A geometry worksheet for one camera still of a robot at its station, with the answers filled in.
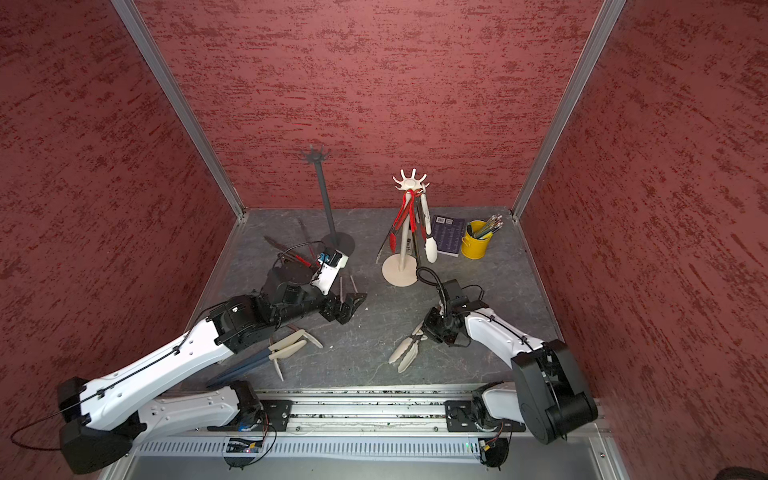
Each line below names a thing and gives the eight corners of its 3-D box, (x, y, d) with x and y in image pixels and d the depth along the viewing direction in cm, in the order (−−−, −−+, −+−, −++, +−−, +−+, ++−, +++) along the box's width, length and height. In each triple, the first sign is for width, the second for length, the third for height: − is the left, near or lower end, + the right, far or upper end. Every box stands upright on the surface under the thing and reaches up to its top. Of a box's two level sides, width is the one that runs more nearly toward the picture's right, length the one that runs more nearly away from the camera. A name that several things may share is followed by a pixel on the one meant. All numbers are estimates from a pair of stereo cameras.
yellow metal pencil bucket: (461, 259, 109) (468, 238, 99) (458, 241, 114) (464, 220, 104) (484, 259, 109) (493, 238, 99) (479, 242, 114) (488, 220, 104)
